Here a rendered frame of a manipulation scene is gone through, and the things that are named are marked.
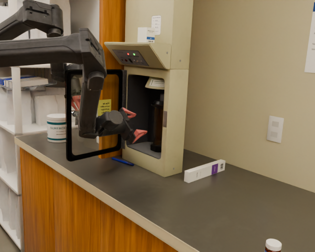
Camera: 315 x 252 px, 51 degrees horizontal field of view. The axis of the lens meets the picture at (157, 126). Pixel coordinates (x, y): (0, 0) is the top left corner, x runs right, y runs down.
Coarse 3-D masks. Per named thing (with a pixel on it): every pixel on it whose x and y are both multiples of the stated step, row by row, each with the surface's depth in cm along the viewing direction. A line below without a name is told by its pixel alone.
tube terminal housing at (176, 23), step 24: (144, 0) 141; (168, 0) 131; (192, 0) 135; (144, 24) 143; (168, 24) 132; (144, 72) 147; (168, 72) 135; (168, 96) 137; (168, 120) 139; (168, 144) 142; (168, 168) 145
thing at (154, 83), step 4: (148, 80) 150; (152, 80) 147; (156, 80) 146; (160, 80) 145; (148, 84) 148; (152, 84) 146; (156, 84) 145; (160, 84) 145; (152, 88) 146; (156, 88) 145; (160, 88) 145
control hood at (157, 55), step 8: (112, 48) 146; (120, 48) 142; (128, 48) 137; (136, 48) 133; (144, 48) 129; (152, 48) 126; (160, 48) 129; (168, 48) 132; (144, 56) 135; (152, 56) 131; (160, 56) 130; (168, 56) 132; (128, 64) 150; (152, 64) 136; (160, 64) 132; (168, 64) 133
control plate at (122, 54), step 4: (116, 52) 147; (120, 52) 145; (124, 52) 142; (128, 52) 140; (132, 52) 138; (136, 52) 136; (120, 56) 148; (124, 56) 146; (128, 56) 143; (132, 56) 141; (136, 56) 139; (140, 56) 137; (120, 60) 151; (124, 60) 149; (128, 60) 146; (132, 60) 144; (136, 60) 142; (144, 60) 137; (136, 64) 145; (140, 64) 143; (144, 64) 140
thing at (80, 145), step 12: (72, 84) 138; (108, 84) 152; (72, 96) 139; (108, 96) 153; (72, 108) 140; (108, 108) 154; (72, 120) 141; (72, 132) 142; (72, 144) 143; (84, 144) 148; (96, 144) 153; (108, 144) 158
